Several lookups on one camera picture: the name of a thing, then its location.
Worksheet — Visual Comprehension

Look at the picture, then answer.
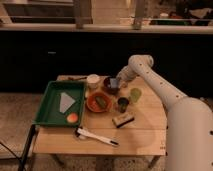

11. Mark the orange bowl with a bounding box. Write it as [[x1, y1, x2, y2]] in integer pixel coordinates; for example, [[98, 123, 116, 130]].
[[86, 92, 112, 113]]

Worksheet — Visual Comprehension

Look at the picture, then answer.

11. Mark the white cup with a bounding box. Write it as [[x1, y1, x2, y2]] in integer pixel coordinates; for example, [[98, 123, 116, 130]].
[[86, 74, 100, 89]]

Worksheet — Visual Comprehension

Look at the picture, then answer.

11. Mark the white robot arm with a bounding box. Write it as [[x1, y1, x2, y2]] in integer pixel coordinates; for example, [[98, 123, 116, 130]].
[[117, 55, 213, 171]]

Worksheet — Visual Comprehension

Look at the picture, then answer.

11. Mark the grey folded cloth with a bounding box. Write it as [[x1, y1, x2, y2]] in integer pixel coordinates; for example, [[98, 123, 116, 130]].
[[59, 92, 76, 113]]

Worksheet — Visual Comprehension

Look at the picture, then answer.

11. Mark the dark metal cup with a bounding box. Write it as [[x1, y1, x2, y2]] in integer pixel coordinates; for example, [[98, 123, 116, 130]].
[[117, 97, 129, 113]]

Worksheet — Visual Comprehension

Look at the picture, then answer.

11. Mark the green translucent cup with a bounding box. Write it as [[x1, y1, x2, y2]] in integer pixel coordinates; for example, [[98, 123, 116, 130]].
[[130, 88, 142, 103]]

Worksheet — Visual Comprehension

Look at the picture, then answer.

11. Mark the green pickle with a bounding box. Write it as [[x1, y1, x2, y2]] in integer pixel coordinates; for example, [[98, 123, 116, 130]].
[[95, 96, 107, 109]]

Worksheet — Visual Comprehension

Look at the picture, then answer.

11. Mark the peach fruit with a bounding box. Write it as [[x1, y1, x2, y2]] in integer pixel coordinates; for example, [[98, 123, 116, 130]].
[[67, 113, 78, 123]]

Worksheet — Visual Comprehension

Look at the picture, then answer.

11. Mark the white brush with black tip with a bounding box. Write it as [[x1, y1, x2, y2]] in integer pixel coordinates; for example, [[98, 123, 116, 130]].
[[76, 127, 119, 146]]

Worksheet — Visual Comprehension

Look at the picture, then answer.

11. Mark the green plastic tray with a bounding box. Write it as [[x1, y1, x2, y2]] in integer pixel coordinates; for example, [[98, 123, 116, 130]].
[[34, 81, 86, 127]]

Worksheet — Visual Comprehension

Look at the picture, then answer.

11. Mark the wooden block eraser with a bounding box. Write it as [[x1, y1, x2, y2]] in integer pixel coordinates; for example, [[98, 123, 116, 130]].
[[112, 113, 134, 128]]

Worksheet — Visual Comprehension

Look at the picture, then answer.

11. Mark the black pole at table side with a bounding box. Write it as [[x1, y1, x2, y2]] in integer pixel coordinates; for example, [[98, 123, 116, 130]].
[[18, 124, 36, 171]]

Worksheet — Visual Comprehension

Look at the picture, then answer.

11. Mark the blue sponge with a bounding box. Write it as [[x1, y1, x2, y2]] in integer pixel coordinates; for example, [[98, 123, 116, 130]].
[[110, 78, 119, 89]]

